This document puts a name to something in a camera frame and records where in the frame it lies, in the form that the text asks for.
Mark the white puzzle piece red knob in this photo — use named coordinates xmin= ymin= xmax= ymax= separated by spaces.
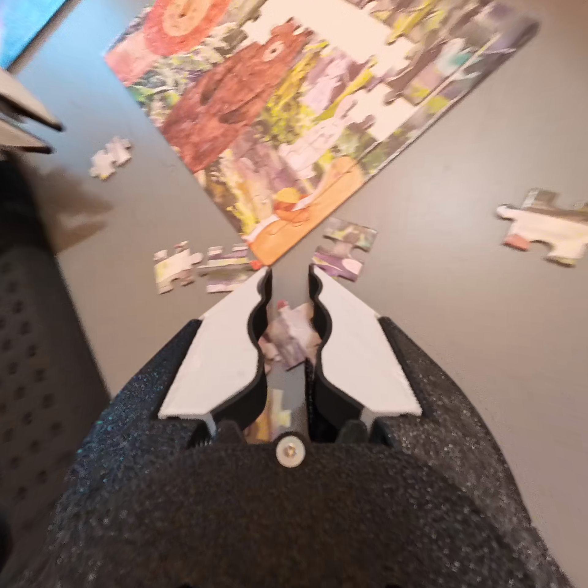
xmin=259 ymin=300 xmax=322 ymax=364

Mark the purple grey striped puzzle piece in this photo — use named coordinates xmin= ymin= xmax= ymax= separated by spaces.
xmin=266 ymin=328 xmax=318 ymax=372

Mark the pale cream puzzle piece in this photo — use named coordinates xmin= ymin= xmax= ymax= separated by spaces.
xmin=153 ymin=241 xmax=204 ymax=295

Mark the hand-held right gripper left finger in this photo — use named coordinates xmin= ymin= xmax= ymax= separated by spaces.
xmin=157 ymin=267 xmax=273 ymax=422

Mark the purple green puzzle piece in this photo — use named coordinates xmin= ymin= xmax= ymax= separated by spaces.
xmin=312 ymin=217 xmax=378 ymax=282

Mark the large white grey puzzle piece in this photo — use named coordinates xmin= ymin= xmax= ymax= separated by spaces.
xmin=89 ymin=135 xmax=134 ymax=181

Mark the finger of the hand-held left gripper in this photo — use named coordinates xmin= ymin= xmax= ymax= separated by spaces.
xmin=0 ymin=119 xmax=55 ymax=155
xmin=0 ymin=69 xmax=63 ymax=132

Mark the dark perforated panel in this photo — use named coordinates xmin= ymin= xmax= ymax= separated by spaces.
xmin=0 ymin=156 xmax=111 ymax=588

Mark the grey desk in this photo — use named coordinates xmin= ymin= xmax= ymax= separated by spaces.
xmin=9 ymin=0 xmax=588 ymax=588

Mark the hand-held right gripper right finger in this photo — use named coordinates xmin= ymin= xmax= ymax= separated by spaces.
xmin=308 ymin=265 xmax=423 ymax=420

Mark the forest animal jigsaw puzzle board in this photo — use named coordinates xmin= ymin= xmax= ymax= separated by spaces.
xmin=105 ymin=0 xmax=540 ymax=267

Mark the striped puzzle piece red dot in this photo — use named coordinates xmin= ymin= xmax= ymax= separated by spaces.
xmin=198 ymin=245 xmax=263 ymax=294

